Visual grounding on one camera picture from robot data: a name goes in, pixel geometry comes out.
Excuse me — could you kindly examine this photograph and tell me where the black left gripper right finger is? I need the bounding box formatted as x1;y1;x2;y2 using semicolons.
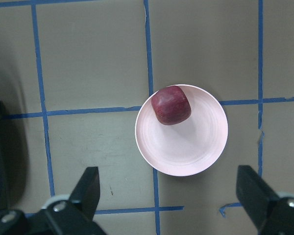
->
236;165;294;235

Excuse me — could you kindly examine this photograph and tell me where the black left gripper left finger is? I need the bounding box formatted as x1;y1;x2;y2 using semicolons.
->
44;166;100;235

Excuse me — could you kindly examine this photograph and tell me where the red apple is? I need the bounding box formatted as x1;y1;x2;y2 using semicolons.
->
151;85;192;125

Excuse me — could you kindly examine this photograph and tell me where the pink plate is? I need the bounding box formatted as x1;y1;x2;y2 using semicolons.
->
135;84;228;176

